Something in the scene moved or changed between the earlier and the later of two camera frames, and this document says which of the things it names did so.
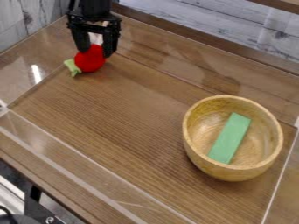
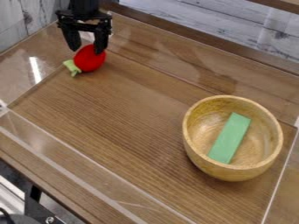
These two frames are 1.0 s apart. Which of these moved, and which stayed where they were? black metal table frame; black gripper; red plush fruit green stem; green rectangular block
Moved: black gripper
Stayed: red plush fruit green stem; green rectangular block; black metal table frame
